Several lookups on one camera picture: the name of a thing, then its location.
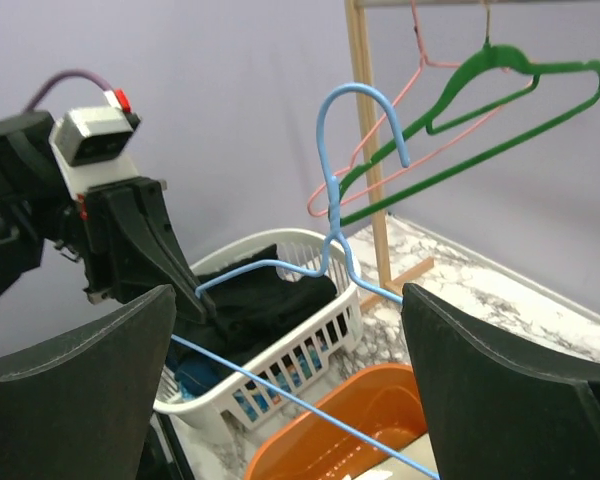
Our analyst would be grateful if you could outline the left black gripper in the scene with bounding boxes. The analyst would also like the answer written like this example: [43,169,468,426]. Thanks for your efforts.
[76,177,215,323]

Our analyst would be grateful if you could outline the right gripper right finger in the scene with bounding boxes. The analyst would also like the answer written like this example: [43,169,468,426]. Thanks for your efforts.
[401,283,600,480]

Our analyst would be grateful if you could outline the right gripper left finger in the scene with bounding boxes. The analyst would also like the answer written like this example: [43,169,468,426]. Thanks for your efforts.
[0,286,176,479]

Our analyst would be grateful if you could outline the black garment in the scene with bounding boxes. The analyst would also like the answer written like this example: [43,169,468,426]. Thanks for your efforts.
[174,267,337,365]

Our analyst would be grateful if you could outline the light blue hanger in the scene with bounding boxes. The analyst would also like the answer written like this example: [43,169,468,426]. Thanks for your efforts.
[172,82,439,479]

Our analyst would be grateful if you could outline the pink wire hanger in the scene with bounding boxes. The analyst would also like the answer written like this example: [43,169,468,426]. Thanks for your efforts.
[307,0,536,219]

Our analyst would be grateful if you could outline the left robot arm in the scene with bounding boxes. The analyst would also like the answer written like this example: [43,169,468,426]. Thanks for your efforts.
[0,111,216,324]

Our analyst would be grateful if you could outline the white laundry basket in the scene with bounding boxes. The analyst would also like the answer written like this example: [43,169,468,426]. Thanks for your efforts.
[154,228,362,442]

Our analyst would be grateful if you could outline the orange plastic tub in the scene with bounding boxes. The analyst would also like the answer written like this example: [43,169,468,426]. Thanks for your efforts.
[245,363,427,480]

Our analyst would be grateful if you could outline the wooden clothes rack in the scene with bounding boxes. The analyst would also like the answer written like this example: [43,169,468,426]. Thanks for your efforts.
[343,0,600,311]

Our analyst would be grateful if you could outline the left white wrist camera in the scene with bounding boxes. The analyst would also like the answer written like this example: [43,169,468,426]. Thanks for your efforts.
[49,89,139,201]

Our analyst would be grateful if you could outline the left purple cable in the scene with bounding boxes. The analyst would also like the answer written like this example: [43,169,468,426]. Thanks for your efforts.
[22,68,114,114]

